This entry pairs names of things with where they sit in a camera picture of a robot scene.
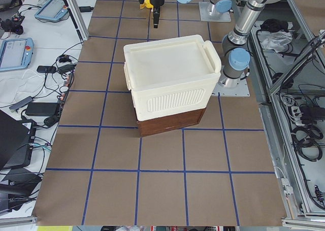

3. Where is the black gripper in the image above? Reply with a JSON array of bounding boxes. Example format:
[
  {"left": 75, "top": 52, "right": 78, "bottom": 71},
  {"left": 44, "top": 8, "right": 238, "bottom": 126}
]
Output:
[{"left": 153, "top": 7, "right": 160, "bottom": 28}]

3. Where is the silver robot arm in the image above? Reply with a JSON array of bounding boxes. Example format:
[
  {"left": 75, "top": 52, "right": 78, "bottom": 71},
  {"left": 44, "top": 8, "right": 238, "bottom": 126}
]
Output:
[
  {"left": 177, "top": 0, "right": 280, "bottom": 88},
  {"left": 150, "top": 0, "right": 165, "bottom": 28}
]

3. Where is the dark wooden drawer cabinet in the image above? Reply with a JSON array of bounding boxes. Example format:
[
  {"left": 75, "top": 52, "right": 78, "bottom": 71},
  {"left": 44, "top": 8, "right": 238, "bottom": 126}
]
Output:
[{"left": 137, "top": 108, "right": 206, "bottom": 137}]

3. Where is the yellow plush dinosaur toy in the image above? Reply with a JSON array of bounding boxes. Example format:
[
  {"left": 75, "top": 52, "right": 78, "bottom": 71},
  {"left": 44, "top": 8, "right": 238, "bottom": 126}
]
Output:
[{"left": 139, "top": 0, "right": 165, "bottom": 9}]

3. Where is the cream plastic storage box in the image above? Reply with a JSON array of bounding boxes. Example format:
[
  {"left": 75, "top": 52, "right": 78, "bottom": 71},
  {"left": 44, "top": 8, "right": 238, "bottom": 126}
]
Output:
[{"left": 123, "top": 35, "right": 221, "bottom": 121}]

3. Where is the brown paper table mat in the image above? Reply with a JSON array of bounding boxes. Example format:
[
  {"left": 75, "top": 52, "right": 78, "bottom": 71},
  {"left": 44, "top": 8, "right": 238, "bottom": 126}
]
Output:
[{"left": 34, "top": 0, "right": 286, "bottom": 226}]

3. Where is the blue teach pendant upper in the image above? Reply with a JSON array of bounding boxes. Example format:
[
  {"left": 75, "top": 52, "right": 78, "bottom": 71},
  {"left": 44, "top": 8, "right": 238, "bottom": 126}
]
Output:
[{"left": 34, "top": 0, "right": 68, "bottom": 23}]

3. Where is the blue teach pendant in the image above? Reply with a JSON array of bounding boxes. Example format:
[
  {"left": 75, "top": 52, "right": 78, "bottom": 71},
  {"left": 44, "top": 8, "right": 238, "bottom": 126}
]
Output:
[
  {"left": 1, "top": 38, "right": 34, "bottom": 72},
  {"left": 34, "top": 0, "right": 68, "bottom": 23}
]

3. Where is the blue teach pendant lower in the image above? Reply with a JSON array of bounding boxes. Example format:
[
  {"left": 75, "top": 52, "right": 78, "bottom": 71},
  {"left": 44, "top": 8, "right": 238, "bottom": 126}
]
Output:
[{"left": 1, "top": 38, "right": 34, "bottom": 72}]

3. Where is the black power adapter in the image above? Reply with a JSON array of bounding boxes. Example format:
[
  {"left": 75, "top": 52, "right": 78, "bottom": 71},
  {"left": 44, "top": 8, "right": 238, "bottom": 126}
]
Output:
[{"left": 25, "top": 102, "right": 58, "bottom": 116}]

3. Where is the black laptop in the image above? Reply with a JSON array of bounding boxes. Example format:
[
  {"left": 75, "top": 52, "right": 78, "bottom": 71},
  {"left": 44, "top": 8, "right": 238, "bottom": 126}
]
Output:
[{"left": 1, "top": 111, "right": 36, "bottom": 170}]

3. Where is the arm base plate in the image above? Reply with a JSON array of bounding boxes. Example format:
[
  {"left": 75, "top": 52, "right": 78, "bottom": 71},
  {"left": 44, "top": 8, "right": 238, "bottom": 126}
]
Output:
[
  {"left": 199, "top": 0, "right": 232, "bottom": 22},
  {"left": 211, "top": 65, "right": 250, "bottom": 97}
]

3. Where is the aluminium frame post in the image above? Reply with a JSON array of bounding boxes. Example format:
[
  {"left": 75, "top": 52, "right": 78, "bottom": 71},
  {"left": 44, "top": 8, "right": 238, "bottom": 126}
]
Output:
[{"left": 63, "top": 0, "right": 89, "bottom": 43}]

